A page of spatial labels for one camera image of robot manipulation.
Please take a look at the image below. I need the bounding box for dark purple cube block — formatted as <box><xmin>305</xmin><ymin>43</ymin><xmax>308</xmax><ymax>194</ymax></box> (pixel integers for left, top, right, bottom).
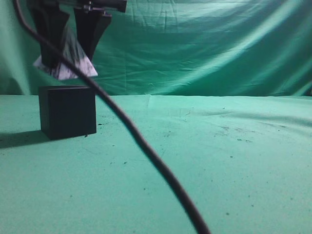
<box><xmin>38</xmin><ymin>85</ymin><xmax>97</xmax><ymax>140</ymax></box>

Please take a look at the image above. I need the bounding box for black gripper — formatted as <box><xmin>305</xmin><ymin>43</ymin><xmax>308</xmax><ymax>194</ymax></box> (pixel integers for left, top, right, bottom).
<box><xmin>27</xmin><ymin>0</ymin><xmax>126</xmax><ymax>60</ymax></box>

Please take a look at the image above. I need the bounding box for white purple marbled square pyramid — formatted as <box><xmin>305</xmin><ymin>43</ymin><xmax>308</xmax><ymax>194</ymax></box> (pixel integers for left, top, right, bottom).
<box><xmin>33</xmin><ymin>26</ymin><xmax>98</xmax><ymax>80</ymax></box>

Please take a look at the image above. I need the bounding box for green cloth backdrop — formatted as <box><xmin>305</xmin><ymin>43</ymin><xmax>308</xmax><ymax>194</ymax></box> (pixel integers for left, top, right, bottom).
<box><xmin>0</xmin><ymin>0</ymin><xmax>312</xmax><ymax>98</ymax></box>

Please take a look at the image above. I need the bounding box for black cable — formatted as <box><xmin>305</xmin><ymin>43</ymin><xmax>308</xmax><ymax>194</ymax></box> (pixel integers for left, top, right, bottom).
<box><xmin>13</xmin><ymin>0</ymin><xmax>212</xmax><ymax>234</ymax></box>

